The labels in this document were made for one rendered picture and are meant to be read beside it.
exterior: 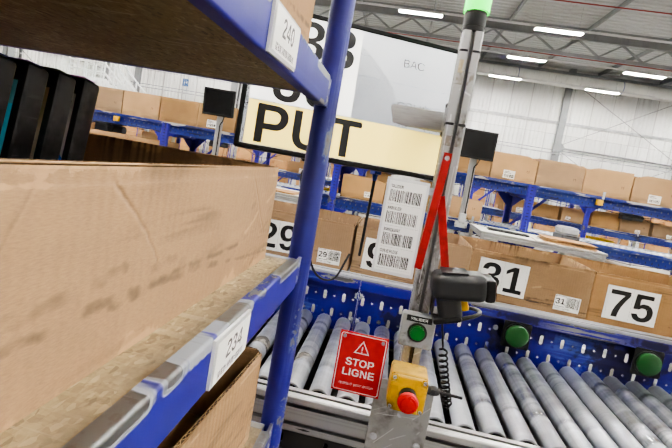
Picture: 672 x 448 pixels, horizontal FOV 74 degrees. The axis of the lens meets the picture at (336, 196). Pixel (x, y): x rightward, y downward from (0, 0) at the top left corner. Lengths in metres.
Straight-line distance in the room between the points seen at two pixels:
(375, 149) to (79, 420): 0.84
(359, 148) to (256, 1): 0.74
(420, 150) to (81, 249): 0.87
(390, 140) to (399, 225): 0.20
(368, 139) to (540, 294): 0.89
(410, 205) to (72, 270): 0.75
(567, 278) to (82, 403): 1.52
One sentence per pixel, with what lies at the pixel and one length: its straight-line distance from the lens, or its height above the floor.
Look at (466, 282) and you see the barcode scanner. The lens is 0.87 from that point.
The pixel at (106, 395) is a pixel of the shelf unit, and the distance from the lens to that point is 0.23.
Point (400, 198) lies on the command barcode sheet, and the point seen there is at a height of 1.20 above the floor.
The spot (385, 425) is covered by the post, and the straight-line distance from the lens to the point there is 1.04.
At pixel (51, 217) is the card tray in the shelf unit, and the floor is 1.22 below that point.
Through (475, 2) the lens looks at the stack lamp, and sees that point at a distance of 0.97.
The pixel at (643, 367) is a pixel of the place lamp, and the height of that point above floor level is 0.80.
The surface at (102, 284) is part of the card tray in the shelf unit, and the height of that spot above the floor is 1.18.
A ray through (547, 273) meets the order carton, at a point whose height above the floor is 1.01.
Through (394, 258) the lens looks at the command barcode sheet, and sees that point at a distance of 0.92.
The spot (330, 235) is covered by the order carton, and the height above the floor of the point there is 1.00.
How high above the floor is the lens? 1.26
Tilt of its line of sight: 5 degrees down
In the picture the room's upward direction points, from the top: 10 degrees clockwise
